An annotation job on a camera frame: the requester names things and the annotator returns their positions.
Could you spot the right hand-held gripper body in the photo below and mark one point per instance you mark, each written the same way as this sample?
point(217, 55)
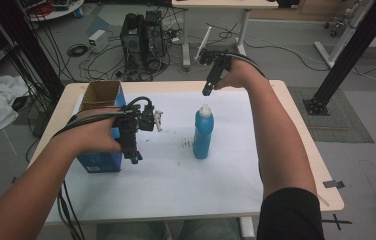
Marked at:
point(215, 71)

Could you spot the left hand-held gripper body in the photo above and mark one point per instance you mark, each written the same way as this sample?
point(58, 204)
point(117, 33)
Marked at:
point(131, 123)

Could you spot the blue bottle with white cap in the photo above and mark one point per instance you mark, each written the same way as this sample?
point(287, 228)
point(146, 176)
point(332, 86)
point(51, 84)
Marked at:
point(203, 133)

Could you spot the blue cardboard box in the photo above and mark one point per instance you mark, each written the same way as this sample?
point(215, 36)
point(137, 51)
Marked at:
point(101, 161)

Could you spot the person's right hand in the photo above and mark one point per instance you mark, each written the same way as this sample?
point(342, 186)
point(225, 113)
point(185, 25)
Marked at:
point(244, 75)

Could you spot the person's left hand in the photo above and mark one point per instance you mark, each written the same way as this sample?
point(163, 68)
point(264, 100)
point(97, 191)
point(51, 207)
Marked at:
point(91, 135)

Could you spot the white power strip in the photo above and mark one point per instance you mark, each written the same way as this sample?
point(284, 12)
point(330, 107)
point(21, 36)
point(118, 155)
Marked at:
point(203, 43)

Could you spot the light wooden desk white legs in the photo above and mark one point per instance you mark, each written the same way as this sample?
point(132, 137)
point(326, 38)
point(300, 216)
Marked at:
point(226, 3)

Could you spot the black computer tower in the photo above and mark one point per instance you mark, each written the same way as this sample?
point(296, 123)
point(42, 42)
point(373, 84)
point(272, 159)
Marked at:
point(141, 43)

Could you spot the white table cover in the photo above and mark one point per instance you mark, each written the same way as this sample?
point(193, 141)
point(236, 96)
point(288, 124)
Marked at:
point(176, 186)

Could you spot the small white box device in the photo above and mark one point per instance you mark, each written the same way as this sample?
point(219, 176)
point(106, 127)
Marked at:
point(97, 40)

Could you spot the office chair base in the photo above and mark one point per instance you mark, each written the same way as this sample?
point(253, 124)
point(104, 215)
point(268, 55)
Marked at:
point(337, 23)

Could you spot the grey floor mat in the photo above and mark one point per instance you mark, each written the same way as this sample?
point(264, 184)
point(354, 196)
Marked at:
point(339, 116)

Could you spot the round white table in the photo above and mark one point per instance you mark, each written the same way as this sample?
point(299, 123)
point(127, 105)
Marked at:
point(59, 11)

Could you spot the white table leg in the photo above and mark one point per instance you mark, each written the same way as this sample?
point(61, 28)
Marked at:
point(246, 228)

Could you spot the grey tape strip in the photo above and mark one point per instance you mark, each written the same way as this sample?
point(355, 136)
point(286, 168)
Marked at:
point(333, 184)

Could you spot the black sleeve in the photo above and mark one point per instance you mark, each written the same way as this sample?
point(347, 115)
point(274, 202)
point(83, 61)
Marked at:
point(291, 216)

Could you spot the black tape cross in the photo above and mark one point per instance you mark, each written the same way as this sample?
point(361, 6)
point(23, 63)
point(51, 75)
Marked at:
point(336, 222)

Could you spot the white stand frame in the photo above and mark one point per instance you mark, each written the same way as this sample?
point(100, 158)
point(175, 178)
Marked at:
point(339, 40)

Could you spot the black metal post with base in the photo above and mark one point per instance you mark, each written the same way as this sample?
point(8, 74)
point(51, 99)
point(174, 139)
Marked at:
point(352, 53)

